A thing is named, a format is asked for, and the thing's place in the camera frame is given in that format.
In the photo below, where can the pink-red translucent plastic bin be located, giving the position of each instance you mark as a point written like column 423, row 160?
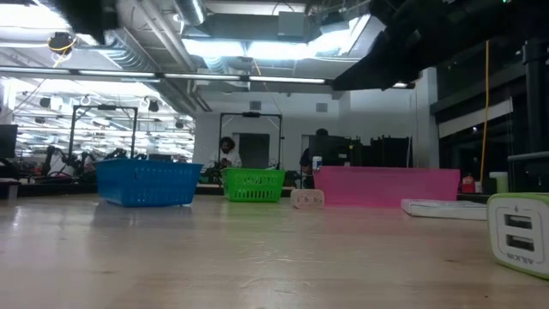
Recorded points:
column 386, row 186

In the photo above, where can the white product box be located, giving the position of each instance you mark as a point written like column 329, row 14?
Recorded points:
column 442, row 209

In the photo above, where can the blue plastic basket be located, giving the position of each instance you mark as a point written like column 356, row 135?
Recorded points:
column 146, row 184

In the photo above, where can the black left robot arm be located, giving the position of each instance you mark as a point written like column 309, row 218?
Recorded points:
column 86, row 17

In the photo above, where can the long ceiling light strip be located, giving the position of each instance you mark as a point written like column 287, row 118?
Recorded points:
column 201, row 76

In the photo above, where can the black monitor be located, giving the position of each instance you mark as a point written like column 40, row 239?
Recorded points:
column 7, row 141
column 339, row 150

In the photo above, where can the dark background table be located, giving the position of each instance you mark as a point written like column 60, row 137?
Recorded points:
column 51, row 189

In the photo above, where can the green white USB charger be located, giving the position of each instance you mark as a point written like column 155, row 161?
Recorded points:
column 519, row 236

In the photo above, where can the silver spiral air duct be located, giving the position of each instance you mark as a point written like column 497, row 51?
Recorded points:
column 133, row 58

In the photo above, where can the background black robot arm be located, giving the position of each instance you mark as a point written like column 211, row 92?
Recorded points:
column 49, row 159

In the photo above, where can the red canister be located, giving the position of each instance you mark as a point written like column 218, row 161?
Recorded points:
column 468, row 185

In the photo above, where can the black panel stack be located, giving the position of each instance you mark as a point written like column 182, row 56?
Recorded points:
column 390, row 152

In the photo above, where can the grey ceiling box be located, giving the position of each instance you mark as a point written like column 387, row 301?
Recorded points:
column 291, row 23

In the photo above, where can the grey wall vent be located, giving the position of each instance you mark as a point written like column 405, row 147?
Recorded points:
column 255, row 105
column 321, row 107

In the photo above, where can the black gantry frame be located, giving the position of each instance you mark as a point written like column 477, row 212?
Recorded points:
column 105, row 107
column 251, row 114

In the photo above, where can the green white cylinder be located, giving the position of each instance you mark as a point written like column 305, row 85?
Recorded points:
column 499, row 183

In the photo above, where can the black stand post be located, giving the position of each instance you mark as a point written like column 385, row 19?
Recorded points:
column 536, row 94

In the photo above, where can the grey horizontal bar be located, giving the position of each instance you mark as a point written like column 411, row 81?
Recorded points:
column 529, row 156

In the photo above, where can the green plastic basket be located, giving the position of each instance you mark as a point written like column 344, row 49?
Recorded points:
column 253, row 184

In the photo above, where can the dark grey door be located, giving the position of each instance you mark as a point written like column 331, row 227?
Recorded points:
column 254, row 150

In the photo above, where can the person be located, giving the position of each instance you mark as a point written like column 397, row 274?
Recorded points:
column 321, row 132
column 226, row 146

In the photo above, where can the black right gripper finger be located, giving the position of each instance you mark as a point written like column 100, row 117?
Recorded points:
column 377, row 70

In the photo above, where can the small white adapter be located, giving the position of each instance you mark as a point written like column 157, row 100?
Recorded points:
column 306, row 198

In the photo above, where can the black monitor back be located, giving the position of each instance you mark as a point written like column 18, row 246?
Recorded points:
column 339, row 150

